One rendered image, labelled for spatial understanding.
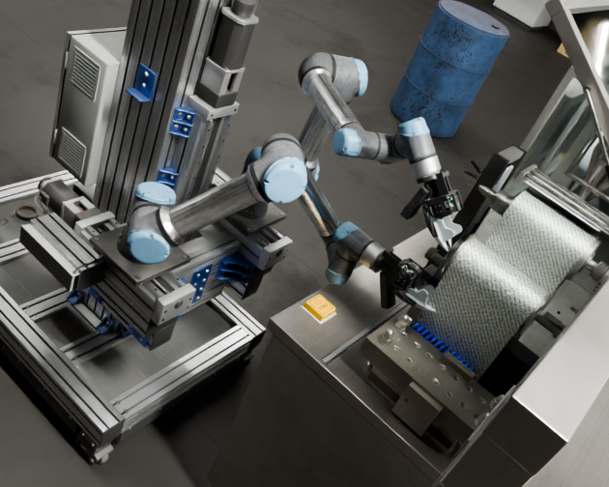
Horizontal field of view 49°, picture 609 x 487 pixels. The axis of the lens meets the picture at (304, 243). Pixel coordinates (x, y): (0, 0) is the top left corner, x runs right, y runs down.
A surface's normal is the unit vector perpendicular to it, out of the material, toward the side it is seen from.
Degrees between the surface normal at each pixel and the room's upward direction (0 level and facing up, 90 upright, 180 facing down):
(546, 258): 92
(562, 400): 0
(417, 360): 0
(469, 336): 90
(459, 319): 90
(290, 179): 85
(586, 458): 0
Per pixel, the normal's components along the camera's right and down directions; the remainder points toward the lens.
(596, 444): 0.33, -0.75
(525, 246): -0.62, 0.31
